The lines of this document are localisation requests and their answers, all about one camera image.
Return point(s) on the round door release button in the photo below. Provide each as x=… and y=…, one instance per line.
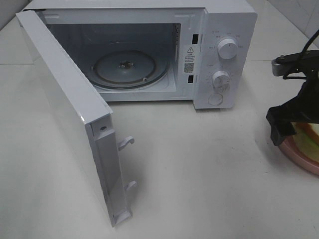
x=215, y=99

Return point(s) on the white warning label sticker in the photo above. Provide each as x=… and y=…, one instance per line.
x=190, y=53

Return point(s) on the white microwave door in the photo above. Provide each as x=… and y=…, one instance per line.
x=82, y=115

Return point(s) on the pink plate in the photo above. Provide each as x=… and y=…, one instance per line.
x=289, y=148

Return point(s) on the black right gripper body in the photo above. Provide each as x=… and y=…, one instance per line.
x=308, y=96

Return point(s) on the sandwich with lettuce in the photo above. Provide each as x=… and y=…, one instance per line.
x=307, y=139

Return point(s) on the glass microwave turntable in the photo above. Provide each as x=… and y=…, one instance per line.
x=128, y=69

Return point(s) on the white timer knob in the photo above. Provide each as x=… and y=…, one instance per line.
x=220, y=78

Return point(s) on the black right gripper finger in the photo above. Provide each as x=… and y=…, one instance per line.
x=281, y=118

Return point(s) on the white microwave oven body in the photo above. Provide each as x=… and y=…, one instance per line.
x=145, y=50

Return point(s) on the white power knob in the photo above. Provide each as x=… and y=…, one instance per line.
x=227, y=48

